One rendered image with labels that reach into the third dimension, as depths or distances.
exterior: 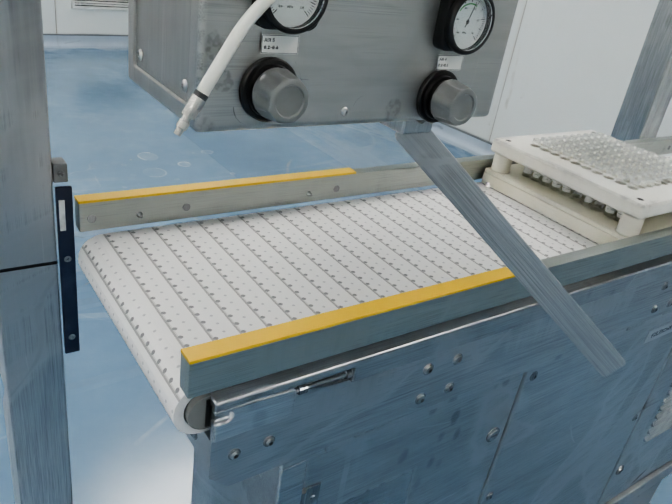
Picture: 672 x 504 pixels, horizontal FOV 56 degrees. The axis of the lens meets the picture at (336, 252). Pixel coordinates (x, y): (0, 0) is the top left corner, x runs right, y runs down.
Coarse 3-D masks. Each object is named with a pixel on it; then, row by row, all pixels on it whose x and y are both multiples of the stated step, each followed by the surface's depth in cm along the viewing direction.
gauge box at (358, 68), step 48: (144, 0) 36; (192, 0) 30; (240, 0) 30; (336, 0) 33; (384, 0) 35; (432, 0) 37; (144, 48) 37; (192, 48) 31; (240, 48) 31; (336, 48) 35; (384, 48) 36; (432, 48) 38; (480, 48) 41; (336, 96) 36; (384, 96) 38; (480, 96) 43
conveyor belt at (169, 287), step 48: (432, 192) 89; (96, 240) 64; (144, 240) 65; (192, 240) 66; (240, 240) 68; (288, 240) 70; (336, 240) 71; (384, 240) 73; (432, 240) 75; (480, 240) 77; (528, 240) 79; (576, 240) 82; (96, 288) 60; (144, 288) 57; (192, 288) 58; (240, 288) 60; (288, 288) 61; (336, 288) 62; (384, 288) 64; (144, 336) 52; (192, 336) 52; (192, 432) 49
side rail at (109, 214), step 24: (648, 144) 120; (360, 168) 83; (384, 168) 84; (408, 168) 86; (480, 168) 95; (192, 192) 69; (216, 192) 70; (240, 192) 72; (264, 192) 74; (288, 192) 76; (312, 192) 78; (336, 192) 81; (360, 192) 83; (96, 216) 64; (120, 216) 65; (144, 216) 67; (168, 216) 68; (192, 216) 70
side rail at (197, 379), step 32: (576, 256) 68; (608, 256) 71; (640, 256) 76; (480, 288) 60; (512, 288) 63; (384, 320) 53; (416, 320) 56; (448, 320) 59; (256, 352) 47; (288, 352) 49; (320, 352) 51; (192, 384) 44; (224, 384) 46
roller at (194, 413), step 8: (192, 400) 47; (200, 400) 47; (208, 400) 47; (192, 408) 47; (200, 408) 47; (208, 408) 48; (184, 416) 48; (192, 416) 47; (200, 416) 48; (208, 416) 48; (192, 424) 48; (200, 424) 48; (208, 424) 49
